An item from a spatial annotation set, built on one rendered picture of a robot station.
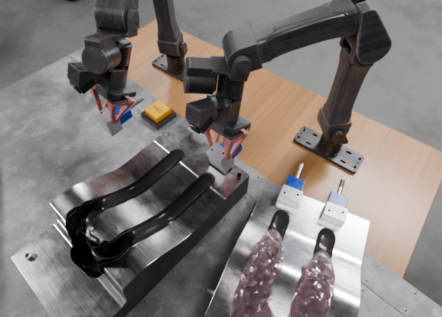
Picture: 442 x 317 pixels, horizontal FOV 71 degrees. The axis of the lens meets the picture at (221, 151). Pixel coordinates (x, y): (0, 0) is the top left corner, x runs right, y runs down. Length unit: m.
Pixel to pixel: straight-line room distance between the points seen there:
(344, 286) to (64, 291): 0.57
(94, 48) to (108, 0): 0.12
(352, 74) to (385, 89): 1.84
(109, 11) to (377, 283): 0.83
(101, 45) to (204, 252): 0.51
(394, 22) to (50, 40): 2.97
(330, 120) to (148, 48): 0.78
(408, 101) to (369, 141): 1.53
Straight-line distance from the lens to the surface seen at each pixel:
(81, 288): 0.76
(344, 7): 0.64
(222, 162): 0.73
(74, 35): 3.07
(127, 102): 0.80
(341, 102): 0.79
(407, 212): 0.95
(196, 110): 0.61
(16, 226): 0.95
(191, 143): 0.86
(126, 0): 0.75
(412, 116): 2.45
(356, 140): 1.03
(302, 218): 0.78
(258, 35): 0.61
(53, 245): 0.81
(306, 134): 0.98
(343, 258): 0.77
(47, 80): 1.29
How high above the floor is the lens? 1.54
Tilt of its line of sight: 54 degrees down
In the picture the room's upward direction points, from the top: straight up
